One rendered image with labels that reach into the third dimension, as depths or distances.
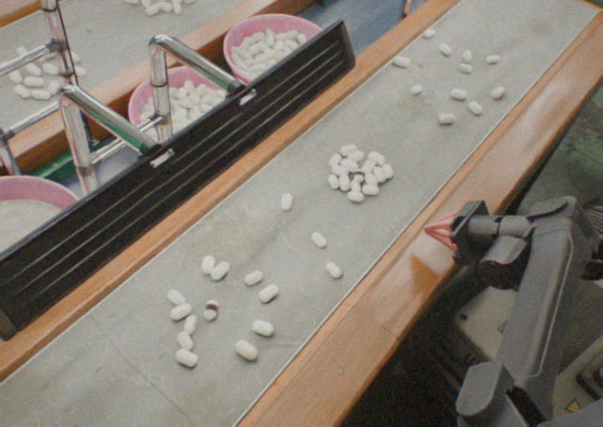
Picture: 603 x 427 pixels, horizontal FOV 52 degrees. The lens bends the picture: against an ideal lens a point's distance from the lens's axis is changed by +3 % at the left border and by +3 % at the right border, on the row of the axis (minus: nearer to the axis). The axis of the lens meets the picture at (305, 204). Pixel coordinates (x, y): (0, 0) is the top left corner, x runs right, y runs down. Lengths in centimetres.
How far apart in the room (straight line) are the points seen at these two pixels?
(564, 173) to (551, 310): 181
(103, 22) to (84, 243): 93
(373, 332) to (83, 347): 45
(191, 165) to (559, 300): 47
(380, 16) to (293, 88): 94
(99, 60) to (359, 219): 68
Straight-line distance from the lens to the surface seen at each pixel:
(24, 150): 125
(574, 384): 145
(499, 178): 129
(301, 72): 88
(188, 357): 97
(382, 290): 105
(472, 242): 101
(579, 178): 257
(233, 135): 79
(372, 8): 180
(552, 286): 79
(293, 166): 122
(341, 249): 111
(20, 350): 101
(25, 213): 119
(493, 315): 145
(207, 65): 83
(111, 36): 152
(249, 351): 97
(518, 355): 71
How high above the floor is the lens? 165
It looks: 51 degrees down
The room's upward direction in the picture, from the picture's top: 11 degrees clockwise
